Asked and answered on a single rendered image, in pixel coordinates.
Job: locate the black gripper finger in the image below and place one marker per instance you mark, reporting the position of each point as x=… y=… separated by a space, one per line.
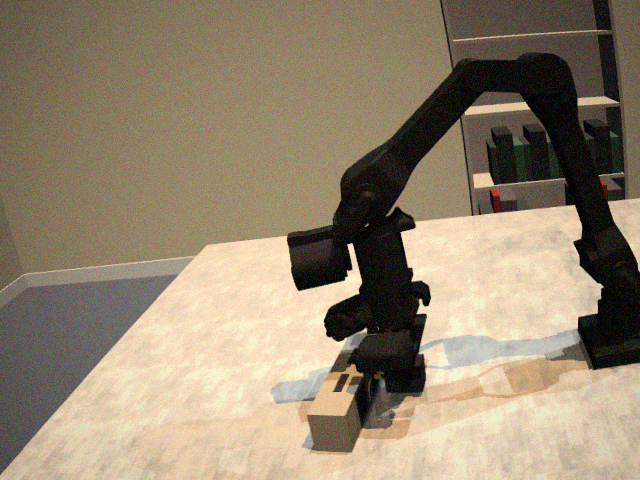
x=403 y=377
x=417 y=328

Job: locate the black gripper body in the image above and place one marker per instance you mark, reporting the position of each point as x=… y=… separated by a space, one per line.
x=395 y=303

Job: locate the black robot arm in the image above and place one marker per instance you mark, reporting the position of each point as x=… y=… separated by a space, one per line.
x=371 y=186

